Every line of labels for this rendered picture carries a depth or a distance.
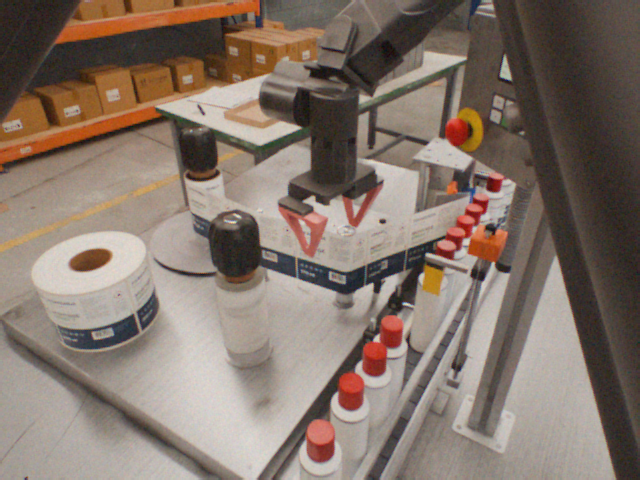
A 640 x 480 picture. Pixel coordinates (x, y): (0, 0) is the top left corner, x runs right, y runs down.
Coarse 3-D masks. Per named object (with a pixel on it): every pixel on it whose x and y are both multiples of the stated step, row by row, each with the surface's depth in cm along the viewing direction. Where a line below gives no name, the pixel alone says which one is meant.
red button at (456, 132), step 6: (450, 120) 64; (456, 120) 63; (462, 120) 63; (450, 126) 64; (456, 126) 63; (462, 126) 63; (468, 126) 64; (444, 132) 65; (450, 132) 64; (456, 132) 63; (462, 132) 63; (468, 132) 64; (450, 138) 64; (456, 138) 63; (462, 138) 63; (468, 138) 65; (450, 144) 65; (456, 144) 64; (462, 144) 64
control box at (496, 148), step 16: (480, 16) 59; (480, 32) 59; (496, 32) 57; (480, 48) 60; (496, 48) 57; (480, 64) 60; (496, 64) 58; (464, 80) 64; (480, 80) 61; (496, 80) 58; (464, 96) 64; (480, 96) 62; (512, 96) 57; (464, 112) 65; (480, 112) 62; (480, 128) 63; (496, 128) 60; (464, 144) 66; (480, 144) 63; (496, 144) 61; (512, 144) 58; (480, 160) 64; (496, 160) 61; (512, 160) 59; (512, 176) 59; (528, 176) 57
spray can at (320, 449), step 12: (312, 432) 53; (324, 432) 53; (312, 444) 52; (324, 444) 52; (336, 444) 57; (300, 456) 56; (312, 456) 54; (324, 456) 53; (336, 456) 55; (300, 468) 56; (312, 468) 54; (324, 468) 54; (336, 468) 54
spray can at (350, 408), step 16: (352, 384) 59; (336, 400) 61; (352, 400) 59; (368, 400) 62; (336, 416) 60; (352, 416) 60; (368, 416) 61; (336, 432) 62; (352, 432) 61; (352, 448) 63; (352, 464) 65
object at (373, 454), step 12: (468, 288) 93; (456, 300) 90; (456, 312) 89; (444, 324) 85; (432, 348) 80; (420, 372) 76; (408, 384) 74; (408, 396) 72; (396, 408) 70; (396, 420) 69; (384, 432) 67; (384, 444) 66; (372, 456) 64; (360, 468) 63
